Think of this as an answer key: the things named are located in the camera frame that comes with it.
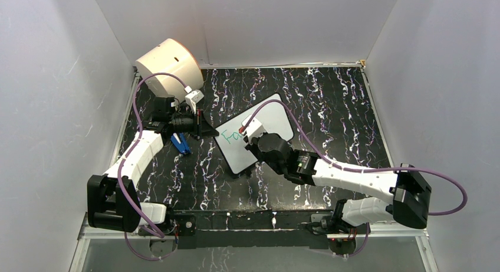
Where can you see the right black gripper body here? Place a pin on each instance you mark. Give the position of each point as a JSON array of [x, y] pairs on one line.
[[255, 150]]

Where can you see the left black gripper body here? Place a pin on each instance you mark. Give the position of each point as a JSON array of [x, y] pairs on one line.
[[196, 123]]

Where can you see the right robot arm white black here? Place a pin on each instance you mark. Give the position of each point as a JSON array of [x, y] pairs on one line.
[[402, 196]]

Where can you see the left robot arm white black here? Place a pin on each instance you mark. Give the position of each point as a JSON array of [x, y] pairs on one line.
[[112, 201]]

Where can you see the white cylindrical drum container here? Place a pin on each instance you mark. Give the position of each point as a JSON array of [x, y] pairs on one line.
[[170, 57]]

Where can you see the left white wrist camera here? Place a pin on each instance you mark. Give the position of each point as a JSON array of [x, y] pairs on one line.
[[192, 98]]

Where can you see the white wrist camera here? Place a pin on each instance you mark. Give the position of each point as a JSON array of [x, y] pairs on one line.
[[192, 98], [251, 128]]

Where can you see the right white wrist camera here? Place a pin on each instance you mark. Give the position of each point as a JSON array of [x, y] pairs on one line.
[[251, 128]]

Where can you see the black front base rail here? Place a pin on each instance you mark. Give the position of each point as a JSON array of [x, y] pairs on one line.
[[261, 228]]

